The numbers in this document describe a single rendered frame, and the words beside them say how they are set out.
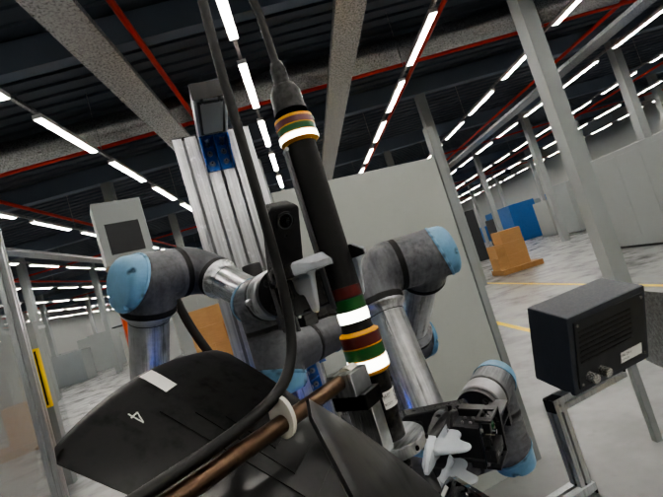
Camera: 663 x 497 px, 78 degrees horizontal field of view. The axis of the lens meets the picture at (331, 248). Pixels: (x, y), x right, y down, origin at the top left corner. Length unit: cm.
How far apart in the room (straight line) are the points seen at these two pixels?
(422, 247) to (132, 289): 59
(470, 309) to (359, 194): 99
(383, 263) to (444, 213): 188
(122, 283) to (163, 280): 8
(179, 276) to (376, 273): 42
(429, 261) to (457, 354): 182
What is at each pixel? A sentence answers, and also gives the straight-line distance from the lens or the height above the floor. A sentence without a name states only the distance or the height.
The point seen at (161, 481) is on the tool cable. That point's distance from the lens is 29.
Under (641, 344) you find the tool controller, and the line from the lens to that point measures 126.
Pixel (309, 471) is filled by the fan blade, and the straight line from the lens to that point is 41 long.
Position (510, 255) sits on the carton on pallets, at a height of 48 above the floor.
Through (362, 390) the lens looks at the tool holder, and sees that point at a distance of 42.
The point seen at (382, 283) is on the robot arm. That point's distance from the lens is 86.
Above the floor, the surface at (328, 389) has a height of 137.
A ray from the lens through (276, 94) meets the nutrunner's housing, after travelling 47.
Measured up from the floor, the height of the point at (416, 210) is 169.
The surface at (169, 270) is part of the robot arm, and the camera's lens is 94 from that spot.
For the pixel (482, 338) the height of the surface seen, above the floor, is 81.
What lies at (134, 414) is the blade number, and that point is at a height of 140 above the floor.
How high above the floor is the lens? 147
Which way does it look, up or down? 3 degrees up
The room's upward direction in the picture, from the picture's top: 17 degrees counter-clockwise
